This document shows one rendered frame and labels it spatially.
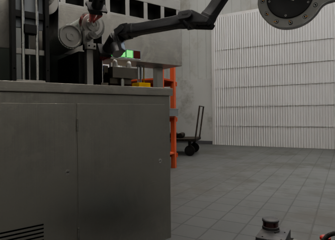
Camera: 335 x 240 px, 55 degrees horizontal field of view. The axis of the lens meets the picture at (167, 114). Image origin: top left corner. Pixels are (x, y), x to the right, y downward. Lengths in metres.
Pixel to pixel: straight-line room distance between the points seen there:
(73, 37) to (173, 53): 0.98
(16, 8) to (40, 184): 0.78
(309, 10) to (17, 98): 1.10
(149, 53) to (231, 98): 5.47
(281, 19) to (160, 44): 1.48
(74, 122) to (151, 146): 0.43
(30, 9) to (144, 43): 0.99
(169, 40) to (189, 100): 5.71
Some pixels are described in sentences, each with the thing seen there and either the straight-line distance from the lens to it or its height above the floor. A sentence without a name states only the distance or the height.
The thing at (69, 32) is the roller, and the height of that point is 1.19.
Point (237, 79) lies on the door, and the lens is 7.74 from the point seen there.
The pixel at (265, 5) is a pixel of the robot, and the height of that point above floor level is 1.12.
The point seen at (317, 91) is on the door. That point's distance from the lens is 7.41.
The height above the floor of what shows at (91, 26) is 1.23.
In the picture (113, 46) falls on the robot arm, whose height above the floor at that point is 1.11.
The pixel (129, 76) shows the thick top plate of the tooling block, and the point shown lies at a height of 0.98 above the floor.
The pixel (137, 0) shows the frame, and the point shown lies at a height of 1.58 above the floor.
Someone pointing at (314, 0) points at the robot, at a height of 1.10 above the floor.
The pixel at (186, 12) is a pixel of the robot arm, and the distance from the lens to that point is 1.51.
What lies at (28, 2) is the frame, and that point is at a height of 1.28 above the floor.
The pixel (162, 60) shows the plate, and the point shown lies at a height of 1.17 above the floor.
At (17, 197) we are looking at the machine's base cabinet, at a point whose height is 0.44.
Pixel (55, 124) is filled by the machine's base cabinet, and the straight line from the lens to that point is 1.45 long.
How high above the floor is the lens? 0.77
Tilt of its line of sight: level
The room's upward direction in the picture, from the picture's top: 1 degrees counter-clockwise
